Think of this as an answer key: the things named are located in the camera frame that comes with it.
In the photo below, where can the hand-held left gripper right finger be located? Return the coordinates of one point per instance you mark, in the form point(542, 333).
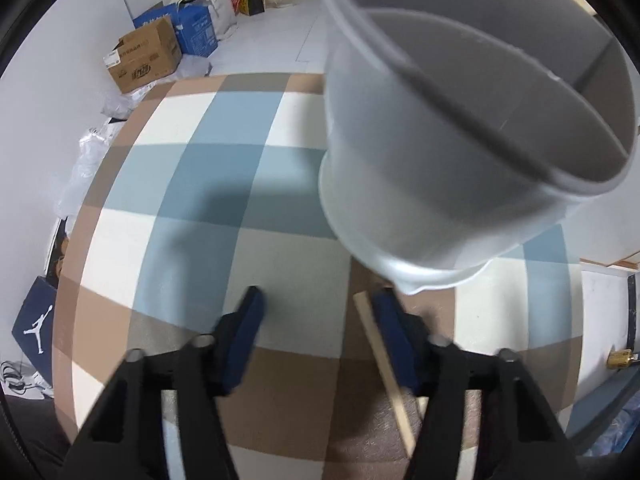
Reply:
point(397, 340)

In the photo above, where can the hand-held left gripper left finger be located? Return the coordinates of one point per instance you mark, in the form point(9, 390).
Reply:
point(242, 345)

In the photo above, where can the light wooden chopstick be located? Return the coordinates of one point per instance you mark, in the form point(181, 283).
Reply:
point(382, 365)

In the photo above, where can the white cylindrical utensil holder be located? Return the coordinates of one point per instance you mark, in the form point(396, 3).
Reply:
point(425, 185)

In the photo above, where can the checkered tablecloth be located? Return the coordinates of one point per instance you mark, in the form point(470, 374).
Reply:
point(200, 185)

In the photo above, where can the navy shoe box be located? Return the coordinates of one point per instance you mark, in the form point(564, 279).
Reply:
point(37, 330)

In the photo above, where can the white panel with wooden trim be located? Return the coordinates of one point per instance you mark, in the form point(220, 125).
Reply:
point(602, 310)

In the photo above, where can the brass padlock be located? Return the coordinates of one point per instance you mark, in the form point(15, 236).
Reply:
point(619, 359)

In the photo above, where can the person's dark clothing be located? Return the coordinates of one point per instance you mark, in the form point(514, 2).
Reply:
point(40, 440)

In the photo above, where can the blue plastic sheet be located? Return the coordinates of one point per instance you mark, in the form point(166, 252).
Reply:
point(620, 432)

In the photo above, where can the clear crumpled plastic bag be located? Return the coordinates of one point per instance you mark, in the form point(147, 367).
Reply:
point(82, 160)

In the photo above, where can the white plastic mailer bag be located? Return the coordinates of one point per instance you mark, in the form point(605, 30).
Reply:
point(120, 102)

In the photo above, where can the brown cardboard box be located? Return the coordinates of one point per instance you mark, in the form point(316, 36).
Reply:
point(145, 55)

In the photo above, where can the blue cardboard box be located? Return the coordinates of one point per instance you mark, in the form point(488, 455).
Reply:
point(200, 30)

